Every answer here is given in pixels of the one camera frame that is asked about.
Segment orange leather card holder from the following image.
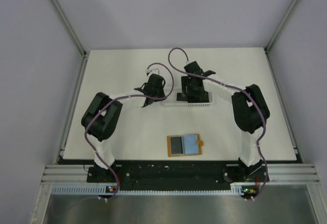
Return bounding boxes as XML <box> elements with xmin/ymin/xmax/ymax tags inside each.
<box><xmin>167</xmin><ymin>134</ymin><xmax>204</xmax><ymax>158</ymax></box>

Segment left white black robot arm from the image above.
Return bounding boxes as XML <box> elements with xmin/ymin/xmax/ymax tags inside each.
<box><xmin>81</xmin><ymin>73</ymin><xmax>167</xmax><ymax>183</ymax></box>

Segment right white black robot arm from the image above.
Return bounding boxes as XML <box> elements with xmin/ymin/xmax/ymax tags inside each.
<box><xmin>177</xmin><ymin>61</ymin><xmax>270</xmax><ymax>182</ymax></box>

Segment clear plastic card tray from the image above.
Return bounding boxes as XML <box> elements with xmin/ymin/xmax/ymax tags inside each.
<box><xmin>160</xmin><ymin>86</ymin><xmax>215</xmax><ymax>107</ymax></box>

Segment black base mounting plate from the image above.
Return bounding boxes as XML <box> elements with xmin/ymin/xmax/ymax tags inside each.
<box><xmin>86</xmin><ymin>159</ymin><xmax>269</xmax><ymax>191</ymax></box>

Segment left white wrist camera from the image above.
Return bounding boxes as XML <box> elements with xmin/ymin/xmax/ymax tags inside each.
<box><xmin>146</xmin><ymin>68</ymin><xmax>160</xmax><ymax>75</ymax></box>

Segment grey slotted cable duct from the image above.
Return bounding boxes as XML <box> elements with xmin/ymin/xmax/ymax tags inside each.
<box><xmin>52</xmin><ymin>184</ymin><xmax>258</xmax><ymax>196</ymax></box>

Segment left aluminium frame post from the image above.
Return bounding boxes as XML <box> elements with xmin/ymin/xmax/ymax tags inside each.
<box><xmin>49</xmin><ymin>0</ymin><xmax>87</xmax><ymax>57</ymax></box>

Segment aluminium frame post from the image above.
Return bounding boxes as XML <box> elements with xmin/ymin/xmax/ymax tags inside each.
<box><xmin>49</xmin><ymin>0</ymin><xmax>87</xmax><ymax>57</ymax></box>
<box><xmin>264</xmin><ymin>0</ymin><xmax>302</xmax><ymax>55</ymax></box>

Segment aluminium front rail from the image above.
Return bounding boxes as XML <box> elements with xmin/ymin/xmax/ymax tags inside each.
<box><xmin>41</xmin><ymin>164</ymin><xmax>320</xmax><ymax>185</ymax></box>

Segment right aluminium frame post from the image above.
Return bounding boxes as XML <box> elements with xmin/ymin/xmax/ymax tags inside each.
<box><xmin>264</xmin><ymin>0</ymin><xmax>302</xmax><ymax>55</ymax></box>

